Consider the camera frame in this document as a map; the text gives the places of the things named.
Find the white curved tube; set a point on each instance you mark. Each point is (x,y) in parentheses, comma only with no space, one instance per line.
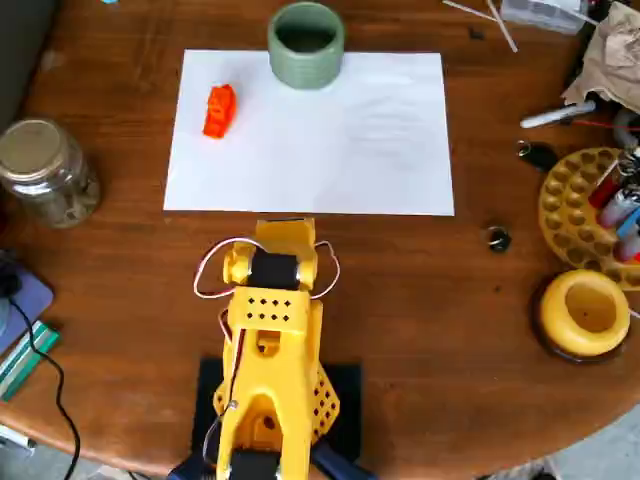
(622,130)

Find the clear plastic box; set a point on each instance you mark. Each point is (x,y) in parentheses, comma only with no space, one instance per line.
(542,12)

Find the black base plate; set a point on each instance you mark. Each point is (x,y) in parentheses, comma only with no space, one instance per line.
(345,415)

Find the white thin stick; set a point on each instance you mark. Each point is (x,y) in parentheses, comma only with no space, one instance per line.
(502,25)

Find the red lighter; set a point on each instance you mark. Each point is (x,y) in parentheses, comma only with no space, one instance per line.
(607,185)

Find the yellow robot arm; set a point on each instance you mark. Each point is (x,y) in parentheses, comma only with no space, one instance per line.
(272,360)

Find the orange plastic block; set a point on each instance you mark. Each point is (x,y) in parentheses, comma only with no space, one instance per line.
(220,111)

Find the grey upholstered furniture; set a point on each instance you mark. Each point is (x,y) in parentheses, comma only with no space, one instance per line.
(20,45)

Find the yellow hollow candle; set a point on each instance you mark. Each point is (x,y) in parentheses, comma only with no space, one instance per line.
(555,310)

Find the green white book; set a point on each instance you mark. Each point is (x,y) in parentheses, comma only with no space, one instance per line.
(25,357)

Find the glass jar gold lid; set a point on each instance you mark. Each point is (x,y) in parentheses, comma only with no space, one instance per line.
(42,175)

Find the pink lighter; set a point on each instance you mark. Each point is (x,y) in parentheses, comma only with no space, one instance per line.
(616,207)

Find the white paper sheet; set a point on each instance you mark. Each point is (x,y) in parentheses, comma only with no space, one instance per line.
(310,150)

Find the yellow round holed tray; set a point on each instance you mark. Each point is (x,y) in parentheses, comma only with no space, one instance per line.
(570,210)

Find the blue clamp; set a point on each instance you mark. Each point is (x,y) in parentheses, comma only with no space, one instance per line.
(340,465)
(192,467)

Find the white marker pen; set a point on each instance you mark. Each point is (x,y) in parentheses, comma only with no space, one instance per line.
(555,116)

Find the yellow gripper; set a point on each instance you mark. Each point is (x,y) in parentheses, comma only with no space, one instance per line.
(285,223)

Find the crumpled brown paper bag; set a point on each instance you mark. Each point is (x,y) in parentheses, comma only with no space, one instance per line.
(617,55)

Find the black key fob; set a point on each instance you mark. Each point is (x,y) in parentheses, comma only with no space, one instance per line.
(540,156)

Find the blue lighter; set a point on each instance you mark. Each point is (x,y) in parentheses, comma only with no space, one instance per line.
(630,222)

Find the green ribbed cup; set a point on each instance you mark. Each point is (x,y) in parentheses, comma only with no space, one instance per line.
(306,67)

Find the purple notebook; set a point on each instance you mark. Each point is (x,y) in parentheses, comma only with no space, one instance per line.
(27,302)

